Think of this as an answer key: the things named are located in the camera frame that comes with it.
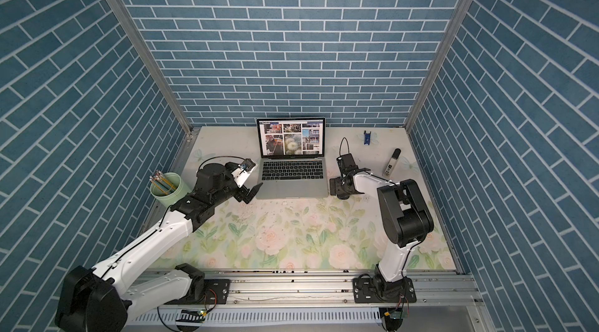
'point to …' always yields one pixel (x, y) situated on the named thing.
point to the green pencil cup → (182, 189)
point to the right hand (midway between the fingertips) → (345, 188)
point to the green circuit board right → (398, 315)
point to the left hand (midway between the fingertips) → (256, 174)
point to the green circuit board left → (196, 316)
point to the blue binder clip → (366, 137)
